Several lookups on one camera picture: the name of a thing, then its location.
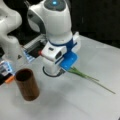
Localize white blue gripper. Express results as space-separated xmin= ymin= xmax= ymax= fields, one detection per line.
xmin=41 ymin=32 xmax=80 ymax=77

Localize red tulip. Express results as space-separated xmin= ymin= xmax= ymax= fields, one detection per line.
xmin=68 ymin=67 xmax=99 ymax=81
xmin=68 ymin=66 xmax=117 ymax=95

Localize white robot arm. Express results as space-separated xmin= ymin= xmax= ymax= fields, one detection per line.
xmin=27 ymin=0 xmax=81 ymax=77

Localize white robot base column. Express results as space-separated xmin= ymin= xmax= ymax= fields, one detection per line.
xmin=0 ymin=3 xmax=25 ymax=73

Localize brown wooden cylinder vase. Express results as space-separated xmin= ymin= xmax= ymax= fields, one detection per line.
xmin=15 ymin=68 xmax=40 ymax=101

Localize orange block left edge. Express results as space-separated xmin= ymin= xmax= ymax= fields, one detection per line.
xmin=5 ymin=76 xmax=14 ymax=84

